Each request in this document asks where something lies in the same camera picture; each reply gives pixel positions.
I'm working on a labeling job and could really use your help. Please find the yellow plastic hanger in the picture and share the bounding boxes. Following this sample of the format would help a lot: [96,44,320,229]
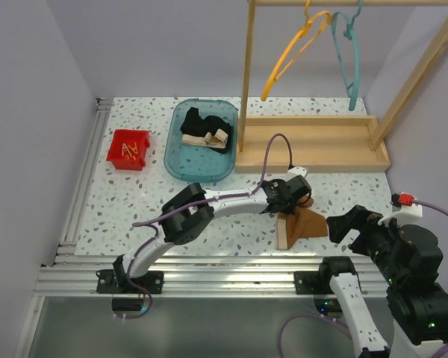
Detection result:
[261,1,332,101]

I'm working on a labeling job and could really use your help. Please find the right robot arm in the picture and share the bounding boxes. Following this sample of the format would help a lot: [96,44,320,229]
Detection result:
[317,202,448,357]

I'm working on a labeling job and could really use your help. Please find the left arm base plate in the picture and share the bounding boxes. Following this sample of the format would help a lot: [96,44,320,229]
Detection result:
[96,269,164,295]

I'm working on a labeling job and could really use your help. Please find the brown underwear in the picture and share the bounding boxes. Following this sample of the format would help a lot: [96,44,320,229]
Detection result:
[276,194,329,251]

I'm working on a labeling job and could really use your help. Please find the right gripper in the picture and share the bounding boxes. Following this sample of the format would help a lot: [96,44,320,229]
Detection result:
[327,202,405,282]

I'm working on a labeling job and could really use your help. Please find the teal transparent plastic tub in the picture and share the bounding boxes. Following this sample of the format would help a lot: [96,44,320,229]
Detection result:
[164,98,238,183]

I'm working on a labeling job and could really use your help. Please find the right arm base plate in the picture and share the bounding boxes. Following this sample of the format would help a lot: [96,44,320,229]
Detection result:
[293,271,333,295]

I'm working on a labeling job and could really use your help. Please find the red plastic bin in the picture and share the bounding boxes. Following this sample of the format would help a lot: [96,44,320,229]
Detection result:
[106,129,150,171]

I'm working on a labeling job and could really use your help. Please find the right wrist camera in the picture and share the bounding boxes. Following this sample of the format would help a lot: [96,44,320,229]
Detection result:
[378,192,423,227]

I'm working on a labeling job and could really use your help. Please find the pink clothespin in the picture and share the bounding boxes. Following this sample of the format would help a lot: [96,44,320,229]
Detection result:
[121,143,131,157]

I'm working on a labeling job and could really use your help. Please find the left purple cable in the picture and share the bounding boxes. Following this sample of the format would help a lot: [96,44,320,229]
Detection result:
[111,133,296,320]

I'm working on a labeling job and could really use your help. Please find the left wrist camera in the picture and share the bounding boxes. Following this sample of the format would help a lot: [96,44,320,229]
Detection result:
[284,166,308,181]

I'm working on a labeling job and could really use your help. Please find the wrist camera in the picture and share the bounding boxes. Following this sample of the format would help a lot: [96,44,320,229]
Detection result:
[284,166,308,181]
[378,192,423,227]

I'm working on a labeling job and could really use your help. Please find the wooden clothes rack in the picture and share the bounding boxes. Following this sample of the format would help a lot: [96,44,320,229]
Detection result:
[236,1,448,173]

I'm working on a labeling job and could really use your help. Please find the teal plastic hanger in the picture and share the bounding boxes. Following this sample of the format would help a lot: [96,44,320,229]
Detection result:
[331,0,364,112]

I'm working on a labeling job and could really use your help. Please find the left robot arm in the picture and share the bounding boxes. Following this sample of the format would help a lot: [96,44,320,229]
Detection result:
[99,175,311,293]

